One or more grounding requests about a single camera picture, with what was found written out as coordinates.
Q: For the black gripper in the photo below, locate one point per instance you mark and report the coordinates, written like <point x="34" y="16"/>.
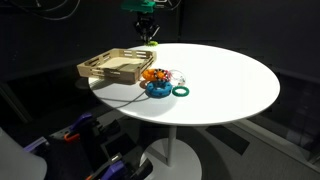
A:
<point x="146" y="22"/>

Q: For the wooden slatted crate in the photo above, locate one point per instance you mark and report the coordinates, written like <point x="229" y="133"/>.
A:
<point x="113" y="71"/>

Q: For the black equipment stand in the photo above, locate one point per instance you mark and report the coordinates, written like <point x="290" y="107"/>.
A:
<point x="100" y="146"/>

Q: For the orange clip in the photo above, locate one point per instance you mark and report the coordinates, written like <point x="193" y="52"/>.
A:
<point x="71" y="137"/>

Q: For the purple clamp with silver tip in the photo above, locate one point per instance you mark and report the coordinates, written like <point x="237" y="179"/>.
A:
<point x="115" y="168"/>

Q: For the purple bar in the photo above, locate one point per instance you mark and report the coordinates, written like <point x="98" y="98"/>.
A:
<point x="34" y="144"/>

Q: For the white rounded object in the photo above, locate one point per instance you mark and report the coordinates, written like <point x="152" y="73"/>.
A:
<point x="16" y="160"/>

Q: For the white table pedestal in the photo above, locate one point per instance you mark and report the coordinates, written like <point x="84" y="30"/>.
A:
<point x="171" y="146"/>

